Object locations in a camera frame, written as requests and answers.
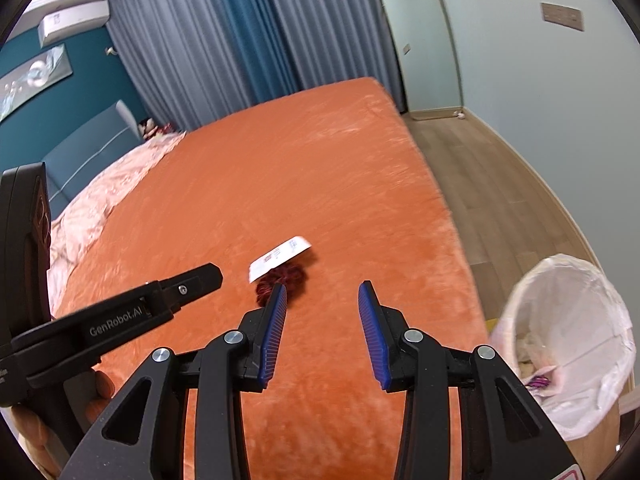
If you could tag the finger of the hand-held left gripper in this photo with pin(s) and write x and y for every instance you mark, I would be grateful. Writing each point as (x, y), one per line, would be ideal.
(115, 320)

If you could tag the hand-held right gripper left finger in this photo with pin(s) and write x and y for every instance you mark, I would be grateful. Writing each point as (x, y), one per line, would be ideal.
(274, 330)

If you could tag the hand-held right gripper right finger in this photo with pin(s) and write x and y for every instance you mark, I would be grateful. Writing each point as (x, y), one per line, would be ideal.
(372, 335)

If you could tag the dark red scrunchie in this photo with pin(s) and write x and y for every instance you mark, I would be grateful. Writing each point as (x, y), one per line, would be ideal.
(287, 275)

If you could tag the white plastic packet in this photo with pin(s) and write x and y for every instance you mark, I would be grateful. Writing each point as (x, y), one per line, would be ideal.
(277, 257)

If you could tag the beige pearl tulle veil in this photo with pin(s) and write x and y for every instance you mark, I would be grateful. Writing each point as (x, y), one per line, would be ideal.
(530, 350)

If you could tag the colourful patterned scarf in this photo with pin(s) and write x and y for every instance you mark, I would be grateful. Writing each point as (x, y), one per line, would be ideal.
(542, 382)

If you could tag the bin with white bag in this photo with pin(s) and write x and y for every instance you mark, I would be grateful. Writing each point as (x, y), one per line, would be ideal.
(575, 300)

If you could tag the person's left hand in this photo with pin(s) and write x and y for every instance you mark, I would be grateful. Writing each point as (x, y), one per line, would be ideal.
(37, 430)

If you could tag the pink lace quilt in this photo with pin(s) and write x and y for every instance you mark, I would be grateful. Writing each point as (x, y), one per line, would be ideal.
(100, 200)

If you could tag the blue padded headboard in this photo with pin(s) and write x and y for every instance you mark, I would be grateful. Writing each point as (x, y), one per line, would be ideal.
(85, 155)

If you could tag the orange plush blanket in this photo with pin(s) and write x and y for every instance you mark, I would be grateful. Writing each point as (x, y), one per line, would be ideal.
(300, 170)

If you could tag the small doll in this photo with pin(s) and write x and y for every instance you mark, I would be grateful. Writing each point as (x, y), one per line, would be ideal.
(150, 129)

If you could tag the white air conditioner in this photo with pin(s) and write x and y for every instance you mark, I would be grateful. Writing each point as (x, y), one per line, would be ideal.
(70, 22)

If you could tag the grey curtain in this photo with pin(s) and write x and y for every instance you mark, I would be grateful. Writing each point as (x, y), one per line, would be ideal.
(165, 50)
(335, 25)

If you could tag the gold-framed standing mirror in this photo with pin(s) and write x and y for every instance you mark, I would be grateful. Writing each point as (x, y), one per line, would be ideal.
(425, 35)

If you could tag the blue curtain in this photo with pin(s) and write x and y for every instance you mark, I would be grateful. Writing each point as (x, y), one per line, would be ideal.
(250, 25)

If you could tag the long framed wall picture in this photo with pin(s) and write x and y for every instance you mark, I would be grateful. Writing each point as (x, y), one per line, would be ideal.
(35, 77)

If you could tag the metal wall hook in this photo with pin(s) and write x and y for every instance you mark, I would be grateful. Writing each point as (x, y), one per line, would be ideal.
(110, 50)

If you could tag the brown wall switch panel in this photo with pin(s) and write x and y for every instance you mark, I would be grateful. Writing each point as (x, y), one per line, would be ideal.
(562, 16)

